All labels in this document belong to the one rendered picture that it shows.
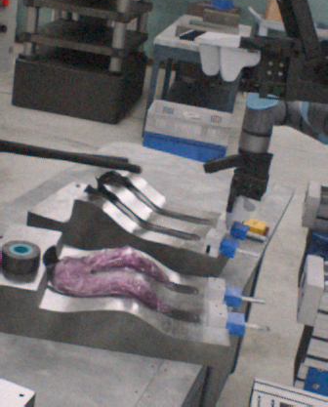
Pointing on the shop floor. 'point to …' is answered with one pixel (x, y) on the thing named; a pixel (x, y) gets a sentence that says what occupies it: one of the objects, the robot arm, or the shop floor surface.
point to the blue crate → (193, 149)
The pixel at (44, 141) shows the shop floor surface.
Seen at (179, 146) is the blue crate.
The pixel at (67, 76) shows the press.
